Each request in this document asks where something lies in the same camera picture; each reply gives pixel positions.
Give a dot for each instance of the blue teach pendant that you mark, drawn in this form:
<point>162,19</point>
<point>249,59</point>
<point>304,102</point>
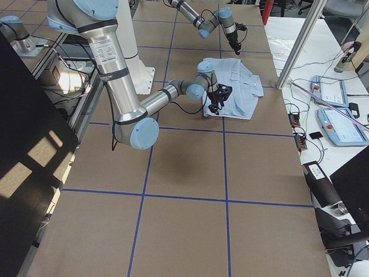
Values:
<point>330,90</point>
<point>341,131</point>

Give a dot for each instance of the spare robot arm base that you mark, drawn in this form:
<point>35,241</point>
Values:
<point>14,30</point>

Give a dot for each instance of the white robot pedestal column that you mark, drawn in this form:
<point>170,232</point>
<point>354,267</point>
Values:
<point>142,76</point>

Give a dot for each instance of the black monitor corner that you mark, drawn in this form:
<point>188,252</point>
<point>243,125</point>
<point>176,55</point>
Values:
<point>351,183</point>

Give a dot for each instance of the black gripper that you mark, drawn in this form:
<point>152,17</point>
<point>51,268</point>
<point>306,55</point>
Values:
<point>214,97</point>
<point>233,38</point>

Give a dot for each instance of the grabber reach tool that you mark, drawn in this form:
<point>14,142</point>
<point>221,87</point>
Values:
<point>330,106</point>

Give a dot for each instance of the black roll with label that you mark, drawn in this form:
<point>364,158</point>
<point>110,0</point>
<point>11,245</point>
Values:
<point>323,193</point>

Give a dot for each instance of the blue teach pendant far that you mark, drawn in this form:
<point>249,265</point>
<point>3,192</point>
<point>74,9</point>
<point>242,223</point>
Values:
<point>330,90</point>

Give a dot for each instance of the black panel left side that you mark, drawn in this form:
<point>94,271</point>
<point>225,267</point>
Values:
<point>36,146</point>

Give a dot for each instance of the grey aluminium frame post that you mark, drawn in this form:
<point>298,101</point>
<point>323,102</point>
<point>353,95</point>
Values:
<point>309,23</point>

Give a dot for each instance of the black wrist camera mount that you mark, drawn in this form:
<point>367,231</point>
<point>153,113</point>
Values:
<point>241,27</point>

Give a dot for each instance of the light blue button-up shirt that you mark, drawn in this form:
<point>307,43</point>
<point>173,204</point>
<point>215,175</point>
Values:
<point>246,87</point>

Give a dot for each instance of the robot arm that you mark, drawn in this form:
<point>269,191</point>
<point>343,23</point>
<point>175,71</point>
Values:
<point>222,18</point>
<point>98,22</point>

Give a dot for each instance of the blue teach pendant near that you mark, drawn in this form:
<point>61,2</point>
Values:
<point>341,131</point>

